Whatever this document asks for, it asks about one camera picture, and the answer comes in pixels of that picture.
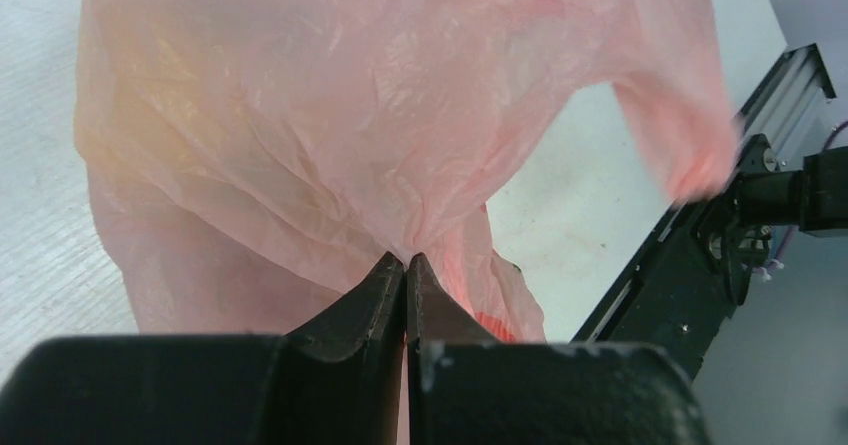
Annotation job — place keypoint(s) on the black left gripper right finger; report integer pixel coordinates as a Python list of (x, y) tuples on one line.
[(467, 387)]

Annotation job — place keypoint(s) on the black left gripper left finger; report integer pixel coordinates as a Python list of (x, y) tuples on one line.
[(333, 380)]

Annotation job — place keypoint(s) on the pink plastic bag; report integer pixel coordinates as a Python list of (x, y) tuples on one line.
[(249, 161)]

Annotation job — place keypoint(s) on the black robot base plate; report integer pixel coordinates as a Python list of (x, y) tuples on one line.
[(687, 278)]

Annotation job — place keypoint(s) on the aluminium frame rail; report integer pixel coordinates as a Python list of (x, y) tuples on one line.
[(789, 100)]

